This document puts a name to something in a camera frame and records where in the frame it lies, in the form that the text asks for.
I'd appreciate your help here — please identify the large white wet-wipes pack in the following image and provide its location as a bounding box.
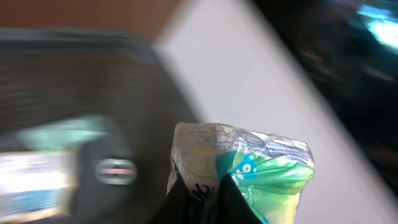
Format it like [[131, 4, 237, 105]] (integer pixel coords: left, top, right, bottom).
[[1, 152, 78, 223]]

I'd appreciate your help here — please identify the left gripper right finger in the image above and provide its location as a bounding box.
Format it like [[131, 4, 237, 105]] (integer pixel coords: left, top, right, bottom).
[[216, 174, 262, 224]]

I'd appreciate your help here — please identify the green Kleenex tissue pack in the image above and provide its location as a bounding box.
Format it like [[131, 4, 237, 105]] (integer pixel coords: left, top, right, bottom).
[[168, 123, 315, 223]]

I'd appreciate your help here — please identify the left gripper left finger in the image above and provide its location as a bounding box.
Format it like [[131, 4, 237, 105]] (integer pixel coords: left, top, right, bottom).
[[148, 178, 192, 224]]

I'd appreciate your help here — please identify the grey plastic mesh basket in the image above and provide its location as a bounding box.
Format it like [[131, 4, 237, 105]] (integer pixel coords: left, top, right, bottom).
[[1, 28, 196, 224]]

